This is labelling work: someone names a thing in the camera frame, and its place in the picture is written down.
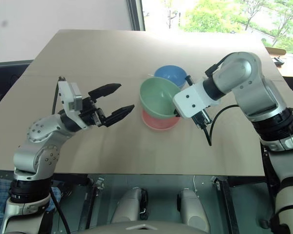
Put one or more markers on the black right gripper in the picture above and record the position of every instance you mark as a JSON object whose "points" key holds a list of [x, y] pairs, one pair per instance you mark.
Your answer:
{"points": [[201, 118]]}

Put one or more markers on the blue plastic bowl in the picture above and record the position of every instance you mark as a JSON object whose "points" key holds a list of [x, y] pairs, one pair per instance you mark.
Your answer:
{"points": [[169, 73]]}

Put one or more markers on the beige rounded robot leg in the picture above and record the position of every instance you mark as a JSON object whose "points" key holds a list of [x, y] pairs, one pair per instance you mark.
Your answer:
{"points": [[191, 207], [129, 204]]}

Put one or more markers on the pink plastic bowl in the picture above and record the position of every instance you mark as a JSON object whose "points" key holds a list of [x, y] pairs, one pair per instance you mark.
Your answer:
{"points": [[158, 123]]}

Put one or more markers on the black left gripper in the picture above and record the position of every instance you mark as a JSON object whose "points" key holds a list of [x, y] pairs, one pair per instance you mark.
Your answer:
{"points": [[90, 113]]}

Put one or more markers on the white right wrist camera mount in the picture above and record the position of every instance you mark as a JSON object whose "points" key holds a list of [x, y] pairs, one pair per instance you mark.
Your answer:
{"points": [[189, 101]]}

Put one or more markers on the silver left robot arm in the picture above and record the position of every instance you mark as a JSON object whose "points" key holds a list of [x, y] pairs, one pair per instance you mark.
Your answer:
{"points": [[36, 151]]}

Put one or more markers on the dark window frame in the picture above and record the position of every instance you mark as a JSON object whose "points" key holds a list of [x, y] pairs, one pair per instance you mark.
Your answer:
{"points": [[135, 14]]}

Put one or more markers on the small black controller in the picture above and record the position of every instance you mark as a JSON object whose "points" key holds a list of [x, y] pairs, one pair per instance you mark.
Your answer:
{"points": [[278, 61]]}

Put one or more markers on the flat cardboard box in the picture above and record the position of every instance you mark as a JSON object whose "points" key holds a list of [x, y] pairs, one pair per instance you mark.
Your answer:
{"points": [[275, 50]]}

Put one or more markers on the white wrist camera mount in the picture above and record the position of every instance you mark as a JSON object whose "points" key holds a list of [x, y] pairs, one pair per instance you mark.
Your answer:
{"points": [[72, 97], [189, 101]]}

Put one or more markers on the silver robot torso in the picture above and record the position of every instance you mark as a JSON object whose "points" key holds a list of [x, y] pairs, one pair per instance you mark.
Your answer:
{"points": [[146, 228]]}

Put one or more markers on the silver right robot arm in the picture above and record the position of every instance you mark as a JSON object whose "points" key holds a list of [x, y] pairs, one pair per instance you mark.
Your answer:
{"points": [[261, 97]]}

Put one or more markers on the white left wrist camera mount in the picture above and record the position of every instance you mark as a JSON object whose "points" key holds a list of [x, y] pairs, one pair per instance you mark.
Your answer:
{"points": [[72, 97]]}

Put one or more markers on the green plastic bowl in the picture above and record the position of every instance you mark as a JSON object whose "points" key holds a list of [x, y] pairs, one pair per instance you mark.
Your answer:
{"points": [[156, 97]]}

